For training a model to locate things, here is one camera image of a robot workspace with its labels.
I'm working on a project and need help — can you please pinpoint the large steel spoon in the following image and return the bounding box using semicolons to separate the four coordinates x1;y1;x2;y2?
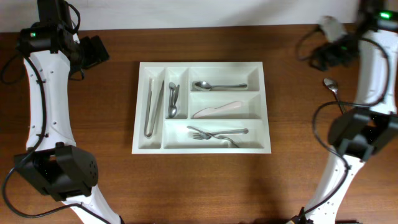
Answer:
193;81;248;91
323;78;340;102

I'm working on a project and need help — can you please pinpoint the small steel teaspoon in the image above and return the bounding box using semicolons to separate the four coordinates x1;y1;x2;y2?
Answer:
168;82;177;118
172;85;180;106

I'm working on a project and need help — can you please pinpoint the pink plastic knife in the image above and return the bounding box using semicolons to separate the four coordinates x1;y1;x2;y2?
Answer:
193;101;243;119

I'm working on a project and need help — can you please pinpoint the steel fork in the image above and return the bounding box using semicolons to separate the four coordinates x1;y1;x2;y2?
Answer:
210;128;249;136
187;126;239;148

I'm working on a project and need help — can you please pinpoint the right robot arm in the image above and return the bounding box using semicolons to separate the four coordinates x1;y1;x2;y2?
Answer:
291;0;397;223

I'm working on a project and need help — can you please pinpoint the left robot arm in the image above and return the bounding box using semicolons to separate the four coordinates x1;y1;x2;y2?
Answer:
14;1;122;223

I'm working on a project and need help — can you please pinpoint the white plastic cutlery tray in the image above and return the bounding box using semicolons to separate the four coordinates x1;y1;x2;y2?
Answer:
132;62;271;154

